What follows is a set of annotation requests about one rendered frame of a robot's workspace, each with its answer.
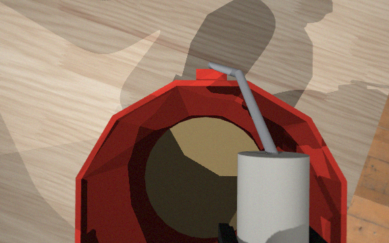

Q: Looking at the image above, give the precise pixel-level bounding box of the red pail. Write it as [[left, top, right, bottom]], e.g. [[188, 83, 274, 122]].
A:
[[75, 62, 347, 243]]

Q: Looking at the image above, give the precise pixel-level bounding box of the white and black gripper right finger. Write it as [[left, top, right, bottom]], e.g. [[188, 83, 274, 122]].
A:
[[309, 226, 327, 243]]

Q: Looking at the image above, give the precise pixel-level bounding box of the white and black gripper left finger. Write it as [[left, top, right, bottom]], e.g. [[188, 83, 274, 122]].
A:
[[218, 223, 238, 243]]

